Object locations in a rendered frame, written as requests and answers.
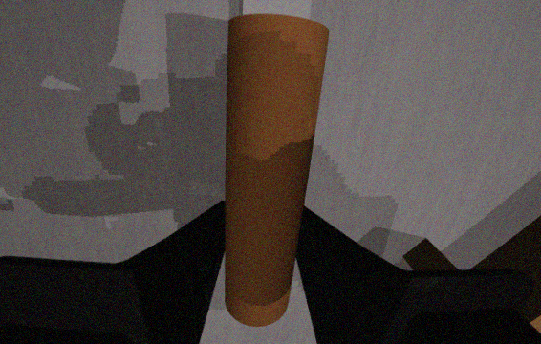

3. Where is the brown cylinder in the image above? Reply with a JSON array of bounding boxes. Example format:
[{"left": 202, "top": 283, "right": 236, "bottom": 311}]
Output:
[{"left": 225, "top": 0, "right": 329, "bottom": 327}]

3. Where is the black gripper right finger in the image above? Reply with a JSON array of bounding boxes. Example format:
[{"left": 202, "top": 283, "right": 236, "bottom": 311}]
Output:
[{"left": 296, "top": 206, "right": 533, "bottom": 344}]

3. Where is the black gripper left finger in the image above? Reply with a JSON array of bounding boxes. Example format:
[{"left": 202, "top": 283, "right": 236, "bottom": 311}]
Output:
[{"left": 0, "top": 201, "right": 226, "bottom": 344}]

